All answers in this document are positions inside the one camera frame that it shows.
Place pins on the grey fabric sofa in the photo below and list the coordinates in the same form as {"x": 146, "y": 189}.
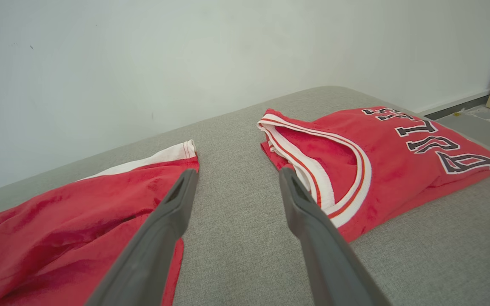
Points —
{"x": 245, "y": 263}

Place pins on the red shorts with white hem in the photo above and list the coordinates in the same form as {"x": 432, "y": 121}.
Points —
{"x": 66, "y": 238}

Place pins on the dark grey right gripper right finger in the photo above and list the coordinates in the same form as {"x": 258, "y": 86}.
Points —
{"x": 330, "y": 263}

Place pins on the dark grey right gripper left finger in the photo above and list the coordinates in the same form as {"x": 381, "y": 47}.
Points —
{"x": 151, "y": 255}

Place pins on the white baseboard with dark strip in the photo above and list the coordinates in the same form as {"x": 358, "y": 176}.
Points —
{"x": 453, "y": 107}

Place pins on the red white basketball jersey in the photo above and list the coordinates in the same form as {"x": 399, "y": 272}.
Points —
{"x": 398, "y": 170}

